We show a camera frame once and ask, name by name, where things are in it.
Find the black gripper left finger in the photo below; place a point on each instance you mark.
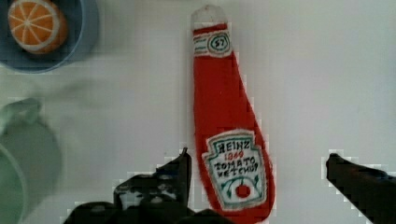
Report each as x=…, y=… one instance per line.
x=158, y=198

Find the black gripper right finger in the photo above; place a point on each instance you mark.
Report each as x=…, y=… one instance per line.
x=371, y=191

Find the red felt ketchup bottle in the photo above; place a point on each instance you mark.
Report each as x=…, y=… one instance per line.
x=234, y=165

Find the green mug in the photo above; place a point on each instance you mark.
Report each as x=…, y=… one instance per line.
x=30, y=160

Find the blue bowl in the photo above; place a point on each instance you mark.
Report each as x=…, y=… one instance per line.
x=82, y=18

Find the orange slice toy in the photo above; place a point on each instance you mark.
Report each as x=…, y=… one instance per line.
x=38, y=26

